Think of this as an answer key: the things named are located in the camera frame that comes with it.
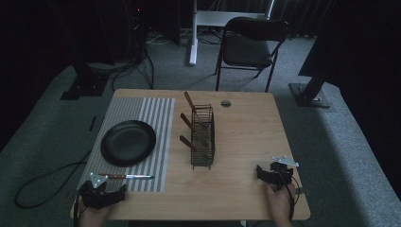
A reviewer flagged black stand base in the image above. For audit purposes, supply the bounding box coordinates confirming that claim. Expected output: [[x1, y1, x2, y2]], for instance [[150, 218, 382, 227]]
[[288, 71, 333, 110], [60, 61, 111, 101]]

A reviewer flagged grey striped placemat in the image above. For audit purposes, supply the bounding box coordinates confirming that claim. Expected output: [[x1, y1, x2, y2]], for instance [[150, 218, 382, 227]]
[[77, 96, 176, 193]]

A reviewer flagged dark wire cutlery rack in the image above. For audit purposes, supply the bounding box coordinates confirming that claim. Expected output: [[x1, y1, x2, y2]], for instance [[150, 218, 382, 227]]
[[189, 104, 217, 171]]

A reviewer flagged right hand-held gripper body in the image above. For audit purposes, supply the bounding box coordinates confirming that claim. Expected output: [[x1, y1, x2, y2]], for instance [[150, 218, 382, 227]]
[[266, 154, 300, 191]]

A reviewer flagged white desk frame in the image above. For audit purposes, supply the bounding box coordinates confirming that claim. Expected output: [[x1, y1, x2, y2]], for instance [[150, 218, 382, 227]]
[[188, 0, 276, 66]]

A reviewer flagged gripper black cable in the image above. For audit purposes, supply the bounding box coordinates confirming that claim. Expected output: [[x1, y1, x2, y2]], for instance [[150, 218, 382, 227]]
[[72, 192, 83, 227], [275, 168, 301, 221]]

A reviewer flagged person's left hand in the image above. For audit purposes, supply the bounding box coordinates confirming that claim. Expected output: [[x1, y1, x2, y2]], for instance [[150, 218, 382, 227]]
[[78, 199, 112, 227]]

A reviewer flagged black floor cable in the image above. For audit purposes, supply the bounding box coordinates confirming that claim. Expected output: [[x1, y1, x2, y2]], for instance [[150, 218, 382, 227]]
[[13, 149, 93, 210]]

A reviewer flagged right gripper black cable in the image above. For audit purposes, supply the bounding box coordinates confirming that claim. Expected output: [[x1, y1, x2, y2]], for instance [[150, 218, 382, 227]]
[[275, 168, 301, 221]]

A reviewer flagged bundle of floor cables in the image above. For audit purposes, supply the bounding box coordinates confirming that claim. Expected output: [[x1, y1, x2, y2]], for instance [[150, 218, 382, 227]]
[[111, 31, 156, 93]]

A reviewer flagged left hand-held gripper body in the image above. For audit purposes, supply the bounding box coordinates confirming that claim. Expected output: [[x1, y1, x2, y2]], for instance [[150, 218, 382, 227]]
[[78, 172, 118, 211]]

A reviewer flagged long wooden-handled utensil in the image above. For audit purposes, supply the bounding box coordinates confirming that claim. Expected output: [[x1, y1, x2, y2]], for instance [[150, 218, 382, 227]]
[[183, 91, 206, 133]]

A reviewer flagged black round plate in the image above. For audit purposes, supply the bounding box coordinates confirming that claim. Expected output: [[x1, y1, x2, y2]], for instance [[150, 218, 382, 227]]
[[99, 119, 157, 168]]

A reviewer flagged wooden-handled table knife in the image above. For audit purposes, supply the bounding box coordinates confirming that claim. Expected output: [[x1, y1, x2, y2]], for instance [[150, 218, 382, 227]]
[[96, 173, 156, 181]]

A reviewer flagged person's right hand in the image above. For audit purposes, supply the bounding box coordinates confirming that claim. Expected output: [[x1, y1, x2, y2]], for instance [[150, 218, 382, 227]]
[[264, 182, 297, 227]]

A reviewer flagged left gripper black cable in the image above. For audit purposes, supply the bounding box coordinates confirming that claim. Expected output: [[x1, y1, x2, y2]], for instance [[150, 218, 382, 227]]
[[72, 192, 83, 227]]

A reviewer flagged black folding chair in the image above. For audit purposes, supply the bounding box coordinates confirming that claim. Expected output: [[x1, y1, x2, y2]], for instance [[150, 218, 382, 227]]
[[215, 16, 290, 94]]

